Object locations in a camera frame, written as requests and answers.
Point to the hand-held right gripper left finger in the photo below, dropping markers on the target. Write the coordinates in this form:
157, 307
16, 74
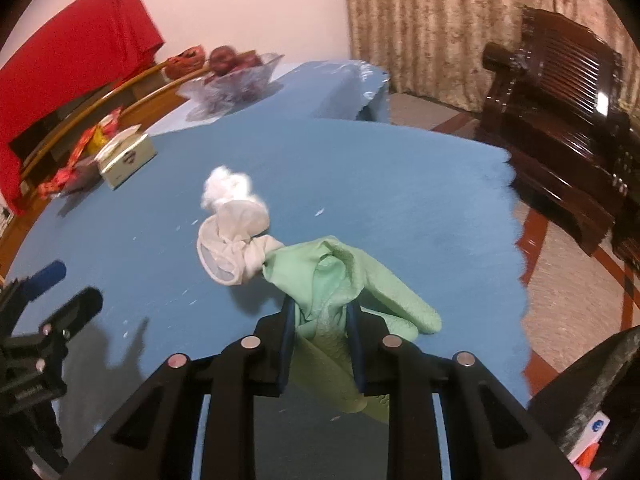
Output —
286, 350

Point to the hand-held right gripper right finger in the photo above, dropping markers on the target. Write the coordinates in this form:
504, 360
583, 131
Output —
356, 355

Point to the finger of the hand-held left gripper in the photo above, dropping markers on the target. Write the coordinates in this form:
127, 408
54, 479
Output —
47, 272
82, 305

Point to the green rubber glove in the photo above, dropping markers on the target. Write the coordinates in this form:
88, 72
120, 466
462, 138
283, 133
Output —
350, 270

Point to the black trash bag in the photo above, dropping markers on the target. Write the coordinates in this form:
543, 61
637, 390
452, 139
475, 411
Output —
590, 375

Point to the white box with blue print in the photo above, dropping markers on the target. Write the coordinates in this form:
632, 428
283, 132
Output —
596, 426

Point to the orange packet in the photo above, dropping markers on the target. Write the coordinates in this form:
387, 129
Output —
587, 455

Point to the pink plastic wrapper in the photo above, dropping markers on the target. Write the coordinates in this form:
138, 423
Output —
587, 474

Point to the red patterned snack packet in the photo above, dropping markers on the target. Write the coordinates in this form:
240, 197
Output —
57, 182

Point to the white crumpled sock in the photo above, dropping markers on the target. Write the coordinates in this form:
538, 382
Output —
232, 225

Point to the tissue box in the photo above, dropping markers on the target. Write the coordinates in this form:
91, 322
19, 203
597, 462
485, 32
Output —
125, 160

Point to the red yellow snack packet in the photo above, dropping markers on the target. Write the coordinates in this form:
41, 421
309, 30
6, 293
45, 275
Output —
97, 135

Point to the blue tablecloth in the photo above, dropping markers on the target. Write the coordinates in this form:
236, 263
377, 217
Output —
375, 185
320, 90

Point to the white crumpled tissue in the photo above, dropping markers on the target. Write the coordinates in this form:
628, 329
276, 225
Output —
227, 182

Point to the red cloth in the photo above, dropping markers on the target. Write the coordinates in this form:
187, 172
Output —
75, 50

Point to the red woven basket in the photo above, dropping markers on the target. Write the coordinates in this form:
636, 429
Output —
186, 62

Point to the glass fruit bowl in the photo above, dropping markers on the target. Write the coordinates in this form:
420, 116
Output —
230, 90

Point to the dark wooden armchair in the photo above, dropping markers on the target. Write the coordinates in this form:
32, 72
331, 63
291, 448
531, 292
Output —
550, 110

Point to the beige patterned curtain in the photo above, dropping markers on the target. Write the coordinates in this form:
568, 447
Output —
425, 25

